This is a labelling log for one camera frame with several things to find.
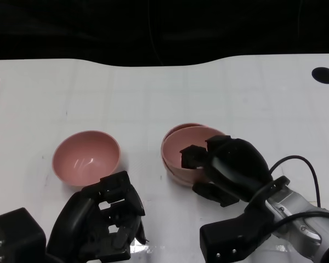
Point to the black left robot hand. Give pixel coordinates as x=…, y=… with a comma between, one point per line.
x=71, y=227

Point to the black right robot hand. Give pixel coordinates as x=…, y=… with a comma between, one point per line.
x=235, y=167

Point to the pink plastic bowl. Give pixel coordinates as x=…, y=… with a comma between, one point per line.
x=85, y=156
x=172, y=148
x=185, y=179

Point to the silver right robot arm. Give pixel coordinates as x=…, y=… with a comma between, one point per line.
x=304, y=219

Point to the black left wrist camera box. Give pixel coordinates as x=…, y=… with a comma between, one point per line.
x=16, y=235

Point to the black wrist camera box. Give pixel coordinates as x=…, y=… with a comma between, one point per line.
x=16, y=235
x=230, y=241

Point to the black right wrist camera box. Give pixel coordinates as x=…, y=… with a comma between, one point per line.
x=230, y=241

